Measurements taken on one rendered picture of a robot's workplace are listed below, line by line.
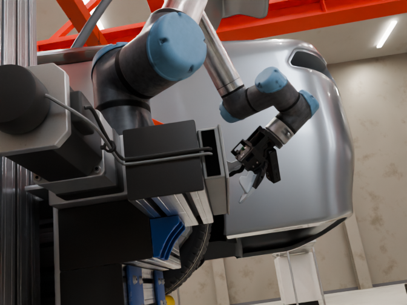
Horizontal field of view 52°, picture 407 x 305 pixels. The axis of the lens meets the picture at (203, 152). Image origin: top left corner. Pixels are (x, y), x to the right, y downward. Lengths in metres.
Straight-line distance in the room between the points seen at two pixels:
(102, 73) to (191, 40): 0.20
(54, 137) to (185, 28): 0.46
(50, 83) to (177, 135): 0.16
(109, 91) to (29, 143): 0.47
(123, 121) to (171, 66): 0.14
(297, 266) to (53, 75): 7.77
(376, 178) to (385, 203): 0.72
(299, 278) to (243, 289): 3.76
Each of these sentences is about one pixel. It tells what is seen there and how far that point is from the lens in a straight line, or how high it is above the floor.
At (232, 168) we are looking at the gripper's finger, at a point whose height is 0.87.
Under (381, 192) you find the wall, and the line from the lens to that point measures 12.62.
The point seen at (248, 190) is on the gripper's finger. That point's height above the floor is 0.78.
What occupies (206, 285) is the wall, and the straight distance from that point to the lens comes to 11.67.
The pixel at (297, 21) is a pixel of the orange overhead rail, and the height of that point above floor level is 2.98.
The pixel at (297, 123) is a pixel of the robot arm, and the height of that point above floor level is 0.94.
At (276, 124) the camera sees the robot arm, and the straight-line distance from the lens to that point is 1.18.
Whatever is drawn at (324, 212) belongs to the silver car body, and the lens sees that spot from 1.83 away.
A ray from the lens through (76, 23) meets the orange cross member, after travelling 3.53.
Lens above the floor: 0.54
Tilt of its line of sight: 18 degrees up
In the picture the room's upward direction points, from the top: 8 degrees counter-clockwise
